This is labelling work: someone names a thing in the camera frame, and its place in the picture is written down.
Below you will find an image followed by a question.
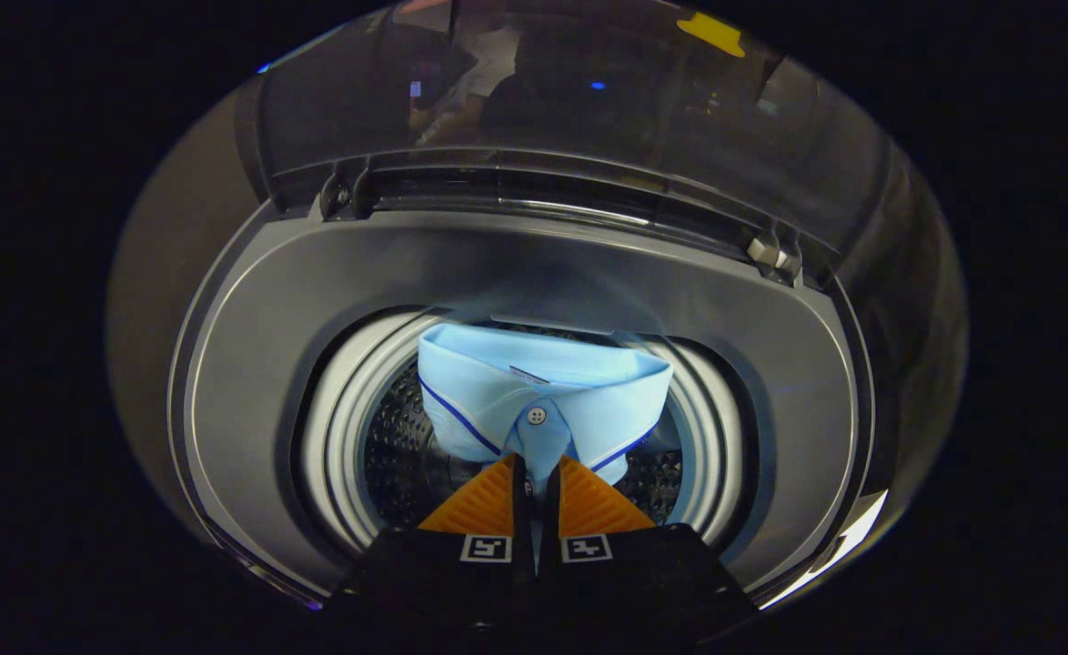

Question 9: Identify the light blue polo shirt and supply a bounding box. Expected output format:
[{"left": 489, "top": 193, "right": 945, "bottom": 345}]
[{"left": 418, "top": 323, "right": 674, "bottom": 492}]

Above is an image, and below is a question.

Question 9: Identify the grey washing machine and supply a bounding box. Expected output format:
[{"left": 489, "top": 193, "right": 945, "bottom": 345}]
[{"left": 166, "top": 150, "right": 881, "bottom": 610}]

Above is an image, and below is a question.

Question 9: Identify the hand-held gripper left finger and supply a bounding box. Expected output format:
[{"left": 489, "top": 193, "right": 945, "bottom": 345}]
[{"left": 329, "top": 453, "right": 536, "bottom": 640}]

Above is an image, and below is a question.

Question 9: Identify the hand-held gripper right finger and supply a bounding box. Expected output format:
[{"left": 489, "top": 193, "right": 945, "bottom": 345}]
[{"left": 538, "top": 454, "right": 759, "bottom": 643}]

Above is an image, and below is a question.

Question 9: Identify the dark transparent washing machine lid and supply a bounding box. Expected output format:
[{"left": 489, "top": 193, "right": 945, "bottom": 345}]
[{"left": 234, "top": 0, "right": 894, "bottom": 287}]

